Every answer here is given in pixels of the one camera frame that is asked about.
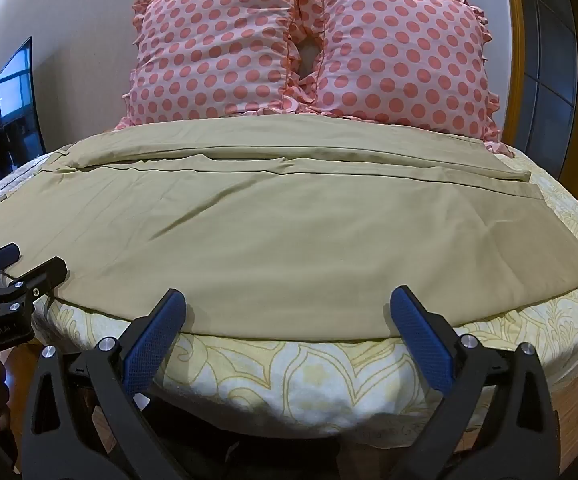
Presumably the black flat screen television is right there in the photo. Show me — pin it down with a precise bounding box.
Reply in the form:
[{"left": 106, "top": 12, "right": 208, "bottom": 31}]
[{"left": 0, "top": 36, "right": 48, "bottom": 189}]

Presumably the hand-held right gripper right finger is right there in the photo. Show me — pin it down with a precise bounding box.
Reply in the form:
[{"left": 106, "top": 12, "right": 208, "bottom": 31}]
[{"left": 389, "top": 285, "right": 561, "bottom": 480}]

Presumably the pink polka dot pillow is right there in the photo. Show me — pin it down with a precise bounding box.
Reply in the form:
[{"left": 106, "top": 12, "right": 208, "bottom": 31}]
[
  {"left": 289, "top": 0, "right": 516, "bottom": 159},
  {"left": 115, "top": 0, "right": 316, "bottom": 132}
]

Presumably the bed with yellow floral sheet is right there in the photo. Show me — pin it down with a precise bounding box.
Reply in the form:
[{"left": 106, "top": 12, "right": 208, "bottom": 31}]
[{"left": 0, "top": 149, "right": 578, "bottom": 453}]

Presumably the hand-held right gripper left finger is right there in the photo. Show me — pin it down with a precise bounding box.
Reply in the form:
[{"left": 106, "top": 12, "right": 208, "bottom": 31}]
[{"left": 21, "top": 289, "right": 190, "bottom": 480}]

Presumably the wooden framed window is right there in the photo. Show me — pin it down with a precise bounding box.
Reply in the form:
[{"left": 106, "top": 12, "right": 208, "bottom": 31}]
[{"left": 411, "top": 0, "right": 578, "bottom": 221}]

